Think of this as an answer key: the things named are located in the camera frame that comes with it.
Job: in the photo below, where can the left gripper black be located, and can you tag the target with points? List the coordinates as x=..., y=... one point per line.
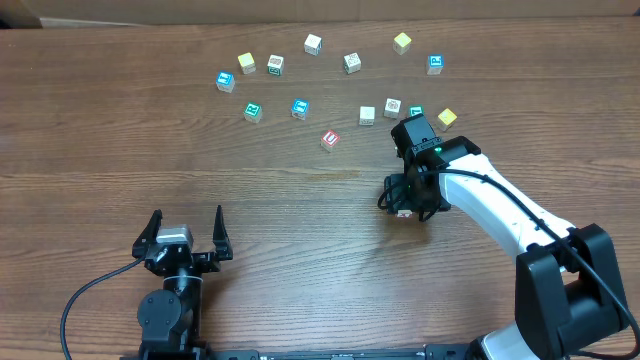
x=209, y=262

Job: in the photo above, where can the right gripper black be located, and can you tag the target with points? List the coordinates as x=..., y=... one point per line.
x=396, y=190

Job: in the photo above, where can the blue L block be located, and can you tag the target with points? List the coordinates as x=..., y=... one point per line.
x=404, y=213

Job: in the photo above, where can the red U block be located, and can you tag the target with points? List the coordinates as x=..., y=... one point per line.
x=329, y=140

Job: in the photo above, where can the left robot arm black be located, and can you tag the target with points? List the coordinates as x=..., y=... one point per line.
x=170, y=317

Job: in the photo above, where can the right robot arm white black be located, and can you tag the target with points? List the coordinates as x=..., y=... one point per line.
x=569, y=292

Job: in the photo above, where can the green T block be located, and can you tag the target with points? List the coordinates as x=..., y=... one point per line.
x=414, y=110

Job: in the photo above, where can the white patterned block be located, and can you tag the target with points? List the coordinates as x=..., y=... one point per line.
x=392, y=108

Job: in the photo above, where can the plain white block centre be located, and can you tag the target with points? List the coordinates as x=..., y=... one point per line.
x=367, y=115

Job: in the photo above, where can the blue P block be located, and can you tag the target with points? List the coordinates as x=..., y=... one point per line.
x=435, y=64

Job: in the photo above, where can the green R block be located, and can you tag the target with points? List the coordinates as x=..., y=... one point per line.
x=253, y=112

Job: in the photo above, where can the blue block centre left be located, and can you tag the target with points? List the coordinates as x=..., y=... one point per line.
x=300, y=108

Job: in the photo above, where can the white block red C side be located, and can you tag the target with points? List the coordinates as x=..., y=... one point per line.
x=352, y=63

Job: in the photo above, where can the yellow 8 block top right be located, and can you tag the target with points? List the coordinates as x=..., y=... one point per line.
x=401, y=43

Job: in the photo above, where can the blue block far left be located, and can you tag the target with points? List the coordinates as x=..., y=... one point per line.
x=225, y=81

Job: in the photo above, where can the white block top centre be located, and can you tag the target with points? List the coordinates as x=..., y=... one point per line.
x=313, y=44

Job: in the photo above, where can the yellow block top left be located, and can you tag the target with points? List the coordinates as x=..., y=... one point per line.
x=247, y=63

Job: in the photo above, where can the white block green side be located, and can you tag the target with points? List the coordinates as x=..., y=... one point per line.
x=275, y=65

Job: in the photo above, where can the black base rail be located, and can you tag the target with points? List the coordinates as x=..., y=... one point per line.
x=345, y=354

